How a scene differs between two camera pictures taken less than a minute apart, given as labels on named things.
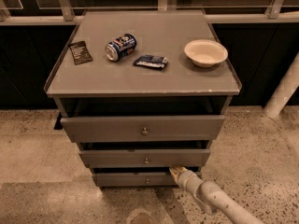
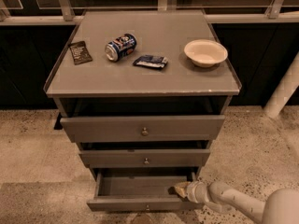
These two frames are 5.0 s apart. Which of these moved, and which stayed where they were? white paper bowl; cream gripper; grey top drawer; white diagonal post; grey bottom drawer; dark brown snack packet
Moved: grey bottom drawer; cream gripper
Stayed: grey top drawer; white diagonal post; white paper bowl; dark brown snack packet
